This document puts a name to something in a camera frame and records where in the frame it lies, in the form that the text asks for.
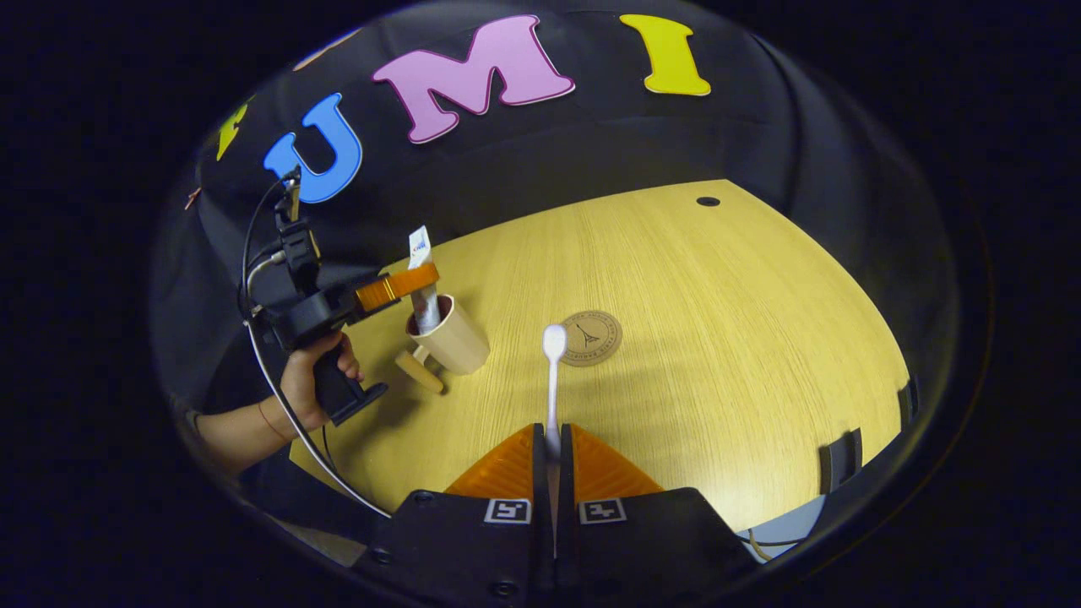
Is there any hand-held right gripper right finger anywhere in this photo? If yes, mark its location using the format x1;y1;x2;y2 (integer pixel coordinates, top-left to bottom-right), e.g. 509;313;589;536
553;422;761;602

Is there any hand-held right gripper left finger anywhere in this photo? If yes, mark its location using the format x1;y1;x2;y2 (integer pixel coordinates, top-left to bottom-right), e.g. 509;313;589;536
350;422;557;608

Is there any white and blue toothpaste tube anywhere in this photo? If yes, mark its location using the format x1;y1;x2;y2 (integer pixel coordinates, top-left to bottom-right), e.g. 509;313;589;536
407;225;443;334

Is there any beige cup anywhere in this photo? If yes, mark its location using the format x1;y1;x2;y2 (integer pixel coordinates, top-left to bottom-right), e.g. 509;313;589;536
394;293;492;395

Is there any white toothbrush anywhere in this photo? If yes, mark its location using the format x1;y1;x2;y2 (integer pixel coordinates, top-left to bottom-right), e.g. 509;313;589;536
540;323;568;558

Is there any round brown coaster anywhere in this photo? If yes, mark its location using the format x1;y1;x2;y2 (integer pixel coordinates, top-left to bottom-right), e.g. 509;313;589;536
560;310;623;367

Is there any black cable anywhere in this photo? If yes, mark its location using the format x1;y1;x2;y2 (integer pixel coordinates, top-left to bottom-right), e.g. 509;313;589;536
239;173;296;322

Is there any white cable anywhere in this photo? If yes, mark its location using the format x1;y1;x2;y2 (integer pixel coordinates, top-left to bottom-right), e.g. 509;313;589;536
243;317;394;518

